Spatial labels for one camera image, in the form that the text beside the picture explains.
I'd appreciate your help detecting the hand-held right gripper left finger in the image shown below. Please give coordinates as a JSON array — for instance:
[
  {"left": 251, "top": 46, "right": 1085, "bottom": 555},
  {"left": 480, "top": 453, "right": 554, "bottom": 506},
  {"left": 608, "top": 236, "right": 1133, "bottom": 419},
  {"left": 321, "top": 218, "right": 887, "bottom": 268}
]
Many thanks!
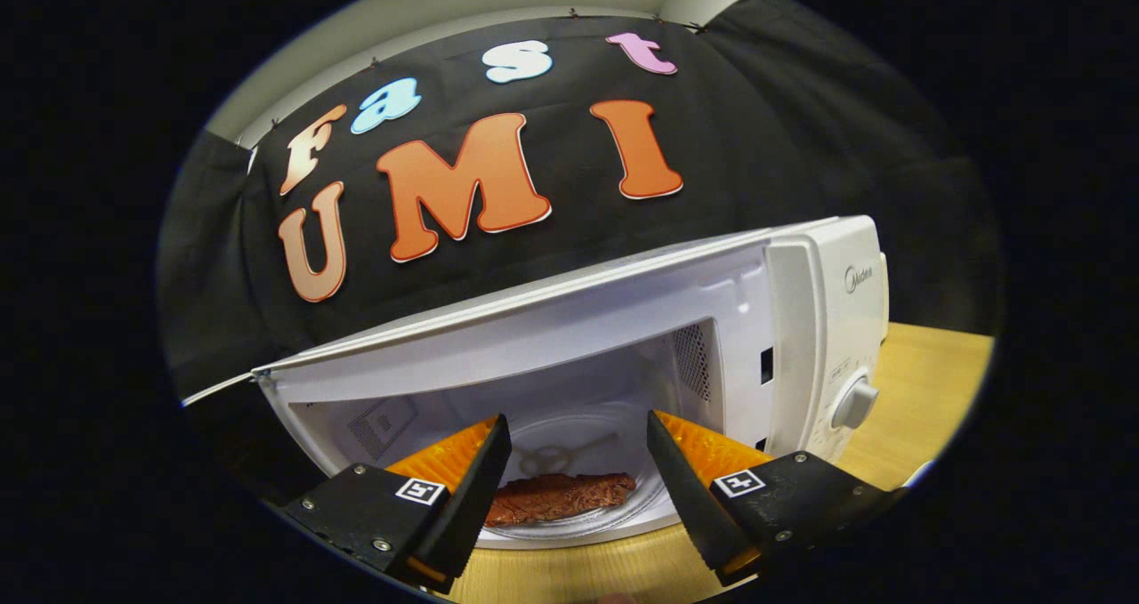
[{"left": 280, "top": 414, "right": 513, "bottom": 594}]

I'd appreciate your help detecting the glass turntable plate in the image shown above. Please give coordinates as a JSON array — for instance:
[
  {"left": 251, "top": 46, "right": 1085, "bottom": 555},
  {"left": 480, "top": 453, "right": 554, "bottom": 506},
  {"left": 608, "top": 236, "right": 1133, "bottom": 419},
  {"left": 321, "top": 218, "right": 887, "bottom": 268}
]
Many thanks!
[{"left": 476, "top": 411, "right": 679, "bottom": 540}]

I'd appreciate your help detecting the brown meat piece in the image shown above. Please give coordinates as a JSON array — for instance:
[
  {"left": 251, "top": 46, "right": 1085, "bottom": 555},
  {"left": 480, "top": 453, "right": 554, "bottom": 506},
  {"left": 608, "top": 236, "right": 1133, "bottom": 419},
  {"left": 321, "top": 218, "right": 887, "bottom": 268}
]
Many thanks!
[{"left": 485, "top": 472, "right": 638, "bottom": 527}]

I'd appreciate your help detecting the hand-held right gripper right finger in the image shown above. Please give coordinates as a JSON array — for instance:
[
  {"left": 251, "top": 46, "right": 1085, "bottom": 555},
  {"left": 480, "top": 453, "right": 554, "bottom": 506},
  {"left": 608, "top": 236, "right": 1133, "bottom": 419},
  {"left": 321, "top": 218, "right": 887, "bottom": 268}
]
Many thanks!
[{"left": 646, "top": 410, "right": 904, "bottom": 587}]

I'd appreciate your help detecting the white microwave oven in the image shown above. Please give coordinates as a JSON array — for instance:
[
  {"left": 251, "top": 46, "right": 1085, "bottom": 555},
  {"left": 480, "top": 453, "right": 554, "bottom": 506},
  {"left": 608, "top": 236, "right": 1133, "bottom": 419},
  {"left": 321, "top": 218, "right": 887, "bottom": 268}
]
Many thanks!
[{"left": 182, "top": 215, "right": 891, "bottom": 550}]

